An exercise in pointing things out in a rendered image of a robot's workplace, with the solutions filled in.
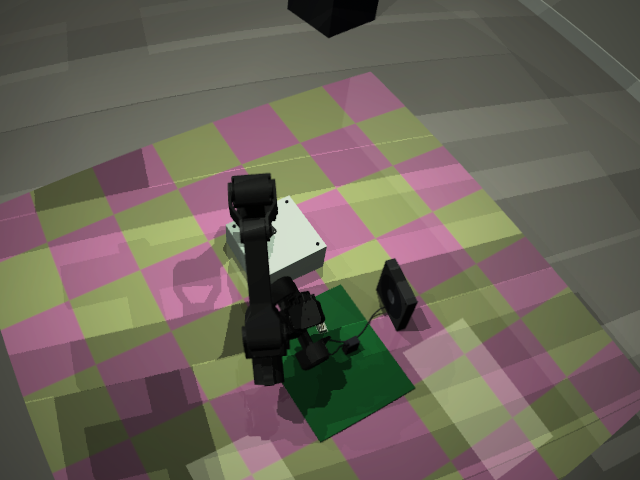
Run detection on green circuit board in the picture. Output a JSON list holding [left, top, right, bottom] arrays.
[[282, 284, 416, 442]]

